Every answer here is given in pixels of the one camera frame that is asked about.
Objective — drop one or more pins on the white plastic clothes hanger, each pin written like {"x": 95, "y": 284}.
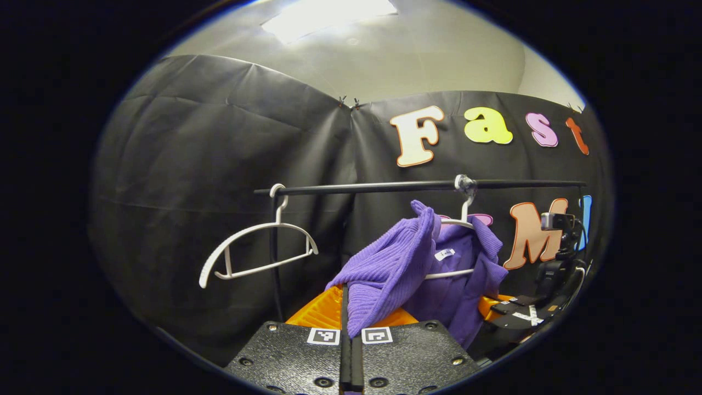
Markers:
{"x": 278, "y": 224}
{"x": 465, "y": 211}

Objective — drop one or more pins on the purple ribbed shirt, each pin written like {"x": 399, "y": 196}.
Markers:
{"x": 384, "y": 274}

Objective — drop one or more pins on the black metal clothes rack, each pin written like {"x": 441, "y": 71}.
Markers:
{"x": 384, "y": 187}

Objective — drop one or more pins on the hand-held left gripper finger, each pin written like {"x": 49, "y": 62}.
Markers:
{"x": 357, "y": 367}
{"x": 345, "y": 362}

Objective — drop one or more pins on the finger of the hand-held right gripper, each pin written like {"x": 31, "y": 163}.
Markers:
{"x": 518, "y": 302}
{"x": 515, "y": 321}

